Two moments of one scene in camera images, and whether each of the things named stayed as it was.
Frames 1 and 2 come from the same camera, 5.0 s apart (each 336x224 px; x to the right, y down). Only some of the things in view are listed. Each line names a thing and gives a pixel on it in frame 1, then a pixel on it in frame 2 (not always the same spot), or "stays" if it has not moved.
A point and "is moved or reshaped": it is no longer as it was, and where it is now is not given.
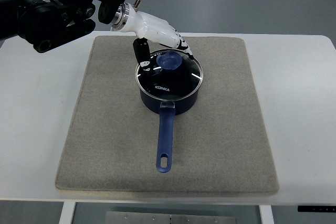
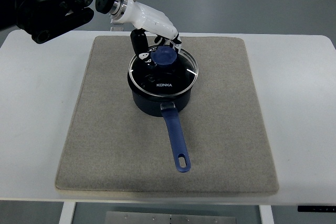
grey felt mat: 220,146 stays
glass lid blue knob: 174,74 is moved or reshaped
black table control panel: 321,209 stays
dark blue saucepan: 167,110 to 152,105
